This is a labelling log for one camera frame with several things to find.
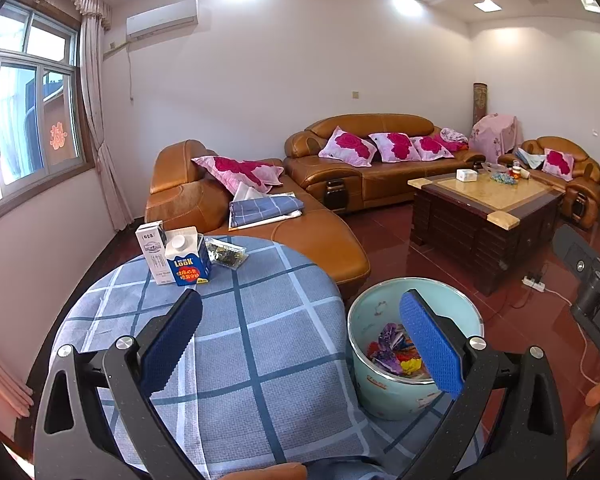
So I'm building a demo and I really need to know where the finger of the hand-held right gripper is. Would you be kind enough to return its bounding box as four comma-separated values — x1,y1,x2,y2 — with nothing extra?
552,225,600,287

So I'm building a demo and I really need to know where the blue and white milk carton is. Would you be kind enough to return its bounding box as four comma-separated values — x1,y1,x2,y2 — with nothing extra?
165,226,212,287

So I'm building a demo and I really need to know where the blue plaid tablecloth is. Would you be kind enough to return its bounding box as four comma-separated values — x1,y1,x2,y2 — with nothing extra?
47,235,486,480

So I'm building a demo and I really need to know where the brown leather armchair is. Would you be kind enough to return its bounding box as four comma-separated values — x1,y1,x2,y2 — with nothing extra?
497,136,600,231

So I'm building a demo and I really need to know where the white air conditioner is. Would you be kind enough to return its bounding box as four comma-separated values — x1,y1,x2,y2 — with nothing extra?
126,0,199,40

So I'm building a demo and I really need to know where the white power cable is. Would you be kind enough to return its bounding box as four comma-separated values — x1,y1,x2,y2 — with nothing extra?
545,285,597,386

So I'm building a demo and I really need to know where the window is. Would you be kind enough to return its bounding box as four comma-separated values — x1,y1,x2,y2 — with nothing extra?
0,0,96,226

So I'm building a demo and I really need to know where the folded blue plaid cloth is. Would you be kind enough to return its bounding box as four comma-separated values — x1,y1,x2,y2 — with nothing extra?
228,192,305,230

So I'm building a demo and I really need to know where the folded pink floral blanket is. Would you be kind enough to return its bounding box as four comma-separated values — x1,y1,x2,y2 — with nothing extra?
440,127,470,152

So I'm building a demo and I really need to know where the pale pink curtain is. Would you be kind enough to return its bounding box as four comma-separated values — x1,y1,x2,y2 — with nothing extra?
0,330,33,416
32,0,136,233

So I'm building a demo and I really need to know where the dark wooden coffee table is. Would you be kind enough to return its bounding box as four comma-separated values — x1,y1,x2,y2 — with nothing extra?
407,170,565,296

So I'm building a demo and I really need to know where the orange cloth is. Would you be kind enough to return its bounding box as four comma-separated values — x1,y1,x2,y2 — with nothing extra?
214,462,308,480

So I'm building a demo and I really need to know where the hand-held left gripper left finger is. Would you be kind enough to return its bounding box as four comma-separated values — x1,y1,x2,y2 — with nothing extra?
34,287,203,480

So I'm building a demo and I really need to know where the light blue cloth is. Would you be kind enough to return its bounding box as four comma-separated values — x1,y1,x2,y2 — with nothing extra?
517,147,546,170

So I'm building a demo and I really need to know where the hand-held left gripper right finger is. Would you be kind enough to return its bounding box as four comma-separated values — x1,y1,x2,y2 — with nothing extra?
399,289,567,480

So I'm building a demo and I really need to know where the white folded cloth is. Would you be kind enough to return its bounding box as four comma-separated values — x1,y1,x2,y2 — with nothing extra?
234,182,268,203

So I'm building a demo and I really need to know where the brown leather chaise sofa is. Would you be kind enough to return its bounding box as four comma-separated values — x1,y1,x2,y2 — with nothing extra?
145,140,371,301

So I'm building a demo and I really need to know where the long pink floral pillow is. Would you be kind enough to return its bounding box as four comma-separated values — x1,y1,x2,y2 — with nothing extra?
191,155,285,195

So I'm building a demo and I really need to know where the red window decoration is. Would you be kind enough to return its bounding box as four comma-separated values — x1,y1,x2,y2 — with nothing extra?
50,121,70,151

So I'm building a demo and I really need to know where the rolled standing mat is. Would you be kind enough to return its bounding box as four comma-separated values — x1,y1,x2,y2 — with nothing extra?
472,82,488,126

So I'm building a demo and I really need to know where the clear patterned snack packet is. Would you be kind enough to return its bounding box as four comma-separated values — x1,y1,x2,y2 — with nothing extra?
205,237,248,271

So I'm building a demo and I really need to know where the light green trash bin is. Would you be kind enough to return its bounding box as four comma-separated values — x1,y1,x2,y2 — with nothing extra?
347,277,483,421

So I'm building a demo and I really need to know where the pink cloth cover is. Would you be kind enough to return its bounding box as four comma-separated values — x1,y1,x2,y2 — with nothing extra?
469,113,524,158

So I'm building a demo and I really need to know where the brown leather three-seat sofa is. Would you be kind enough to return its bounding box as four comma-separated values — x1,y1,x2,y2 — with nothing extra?
284,114,486,211

